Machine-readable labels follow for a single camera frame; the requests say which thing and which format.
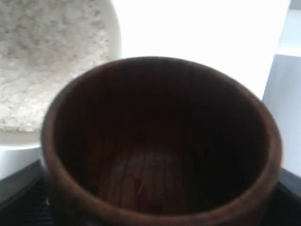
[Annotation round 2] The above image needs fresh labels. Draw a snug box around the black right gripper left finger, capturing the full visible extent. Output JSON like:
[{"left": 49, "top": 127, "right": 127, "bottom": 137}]
[{"left": 0, "top": 162, "right": 54, "bottom": 226}]

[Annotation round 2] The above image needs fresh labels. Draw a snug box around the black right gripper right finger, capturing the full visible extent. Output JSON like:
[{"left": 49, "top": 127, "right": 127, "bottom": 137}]
[{"left": 265, "top": 169, "right": 301, "bottom": 226}]

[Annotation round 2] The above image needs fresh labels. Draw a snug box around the brown wooden cup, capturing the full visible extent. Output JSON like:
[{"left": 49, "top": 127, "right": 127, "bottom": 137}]
[{"left": 40, "top": 56, "right": 282, "bottom": 226}]

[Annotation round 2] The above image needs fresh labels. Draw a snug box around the white ceramic rice bowl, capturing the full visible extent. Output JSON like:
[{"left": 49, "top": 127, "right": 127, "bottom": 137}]
[{"left": 0, "top": 0, "right": 123, "bottom": 149}]

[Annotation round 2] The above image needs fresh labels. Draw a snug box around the white backdrop curtain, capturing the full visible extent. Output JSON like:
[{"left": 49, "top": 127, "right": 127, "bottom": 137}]
[{"left": 263, "top": 0, "right": 301, "bottom": 176}]

